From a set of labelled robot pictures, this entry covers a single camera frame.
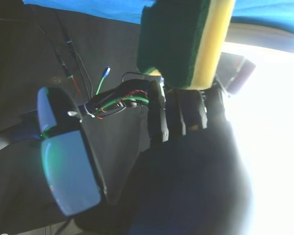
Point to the yellow green sponge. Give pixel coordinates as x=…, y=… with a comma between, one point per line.
x=171, y=41

